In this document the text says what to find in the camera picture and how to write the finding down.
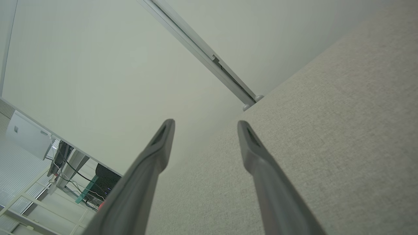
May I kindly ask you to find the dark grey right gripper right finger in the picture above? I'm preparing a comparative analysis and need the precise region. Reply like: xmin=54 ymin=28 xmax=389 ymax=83
xmin=237 ymin=120 xmax=327 ymax=235

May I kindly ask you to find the white wall box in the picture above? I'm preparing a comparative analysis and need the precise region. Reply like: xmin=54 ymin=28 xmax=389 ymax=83
xmin=6 ymin=110 xmax=55 ymax=161

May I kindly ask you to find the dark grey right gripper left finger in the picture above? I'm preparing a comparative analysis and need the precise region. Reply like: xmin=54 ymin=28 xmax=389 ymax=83
xmin=82 ymin=119 xmax=176 ymax=235

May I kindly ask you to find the grey desk leg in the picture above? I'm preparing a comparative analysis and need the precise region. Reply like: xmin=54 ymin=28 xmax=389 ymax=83
xmin=56 ymin=149 xmax=90 ymax=189

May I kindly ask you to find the white metal shelf frame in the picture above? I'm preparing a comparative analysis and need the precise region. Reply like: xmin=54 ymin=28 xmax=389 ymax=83
xmin=0 ymin=168 xmax=90 ymax=235

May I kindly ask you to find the teal glass panel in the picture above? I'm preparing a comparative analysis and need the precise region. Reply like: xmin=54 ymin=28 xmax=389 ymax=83
xmin=75 ymin=175 xmax=99 ymax=205

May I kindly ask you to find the grey partition post with feet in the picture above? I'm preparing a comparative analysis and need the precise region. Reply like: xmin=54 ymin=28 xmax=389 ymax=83
xmin=137 ymin=0 xmax=264 ymax=112

